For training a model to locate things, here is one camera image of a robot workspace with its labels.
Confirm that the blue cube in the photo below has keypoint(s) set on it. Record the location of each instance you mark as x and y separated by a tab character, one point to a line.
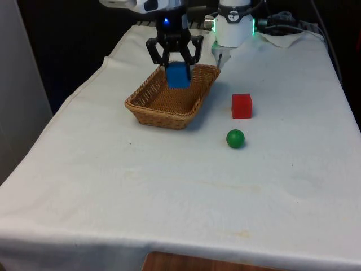
177	80

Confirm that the red cube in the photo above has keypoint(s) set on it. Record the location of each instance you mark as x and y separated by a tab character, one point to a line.
242	106

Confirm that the green ball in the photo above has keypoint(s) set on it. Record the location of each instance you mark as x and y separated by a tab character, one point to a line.
235	139

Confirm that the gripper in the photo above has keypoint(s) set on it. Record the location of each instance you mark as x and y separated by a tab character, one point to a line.
170	26

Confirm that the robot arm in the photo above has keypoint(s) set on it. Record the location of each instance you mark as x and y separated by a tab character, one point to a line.
234	28

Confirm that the wicker basket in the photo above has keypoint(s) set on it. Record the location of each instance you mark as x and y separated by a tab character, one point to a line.
169	103

